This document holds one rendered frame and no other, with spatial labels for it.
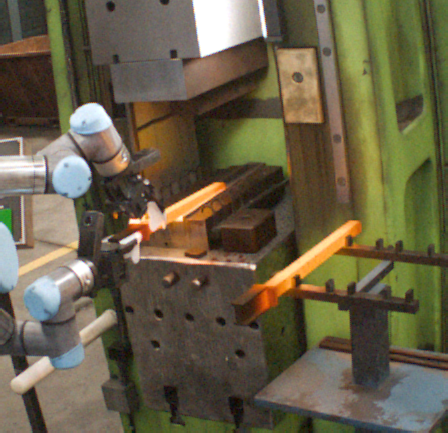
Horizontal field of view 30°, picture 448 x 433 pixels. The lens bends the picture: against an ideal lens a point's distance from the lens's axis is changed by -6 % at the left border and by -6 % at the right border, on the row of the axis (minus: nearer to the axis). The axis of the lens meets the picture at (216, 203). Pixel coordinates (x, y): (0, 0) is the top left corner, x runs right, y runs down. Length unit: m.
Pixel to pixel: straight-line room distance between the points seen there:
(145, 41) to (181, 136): 0.51
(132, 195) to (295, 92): 0.42
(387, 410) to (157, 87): 0.88
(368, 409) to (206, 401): 0.60
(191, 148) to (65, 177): 0.90
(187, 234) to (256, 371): 0.36
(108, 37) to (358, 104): 0.59
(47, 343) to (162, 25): 0.74
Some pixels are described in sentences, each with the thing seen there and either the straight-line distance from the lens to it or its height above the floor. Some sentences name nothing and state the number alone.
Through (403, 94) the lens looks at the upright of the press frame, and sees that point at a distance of 2.21.
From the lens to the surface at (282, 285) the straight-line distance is 1.59.
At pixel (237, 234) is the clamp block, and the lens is 1.94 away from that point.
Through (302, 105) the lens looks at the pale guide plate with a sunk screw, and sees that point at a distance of 1.91.
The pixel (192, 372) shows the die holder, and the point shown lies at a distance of 2.11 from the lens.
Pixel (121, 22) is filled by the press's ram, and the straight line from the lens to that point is 1.96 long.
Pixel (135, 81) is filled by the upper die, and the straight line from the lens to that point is 1.97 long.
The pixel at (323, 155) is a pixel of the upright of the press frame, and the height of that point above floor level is 1.11.
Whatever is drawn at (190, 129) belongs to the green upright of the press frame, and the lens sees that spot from 2.41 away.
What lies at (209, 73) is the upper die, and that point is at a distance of 1.99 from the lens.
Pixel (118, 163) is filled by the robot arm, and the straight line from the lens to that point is 1.77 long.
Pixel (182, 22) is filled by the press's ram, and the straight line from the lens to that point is 1.87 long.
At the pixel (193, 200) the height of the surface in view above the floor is 1.01.
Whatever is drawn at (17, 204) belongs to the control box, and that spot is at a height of 1.05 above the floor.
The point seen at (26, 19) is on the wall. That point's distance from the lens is 11.56.
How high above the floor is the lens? 1.62
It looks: 18 degrees down
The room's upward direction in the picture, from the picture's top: 8 degrees counter-clockwise
